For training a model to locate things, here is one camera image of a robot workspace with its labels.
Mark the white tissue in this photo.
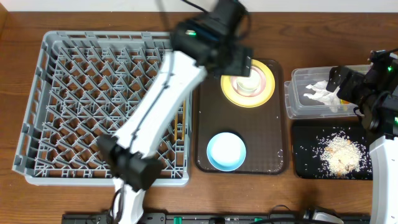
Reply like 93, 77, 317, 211
303, 80, 341, 113

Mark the leftover rice pile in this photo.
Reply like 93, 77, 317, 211
300, 131, 373, 180

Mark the light blue bowl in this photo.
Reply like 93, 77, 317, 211
206, 132, 246, 172

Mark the green yellow snack wrapper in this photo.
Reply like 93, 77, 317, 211
340, 99, 352, 105

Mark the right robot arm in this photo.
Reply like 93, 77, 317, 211
326, 49, 397, 223

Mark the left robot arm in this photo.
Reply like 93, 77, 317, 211
97, 0, 253, 223

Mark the grey plastic dishwasher rack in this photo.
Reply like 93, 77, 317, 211
11, 30, 193, 187

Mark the white paper cup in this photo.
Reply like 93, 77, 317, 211
236, 77, 261, 96

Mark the pink small plate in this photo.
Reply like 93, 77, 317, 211
231, 66, 266, 97

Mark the yellow plate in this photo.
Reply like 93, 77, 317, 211
221, 60, 275, 108

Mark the clear plastic bin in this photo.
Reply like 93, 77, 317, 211
284, 67, 355, 119

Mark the dark brown serving tray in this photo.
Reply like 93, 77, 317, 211
193, 59, 289, 175

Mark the black plastic tray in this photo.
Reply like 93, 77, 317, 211
292, 119, 373, 180

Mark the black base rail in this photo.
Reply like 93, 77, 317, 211
61, 212, 373, 224

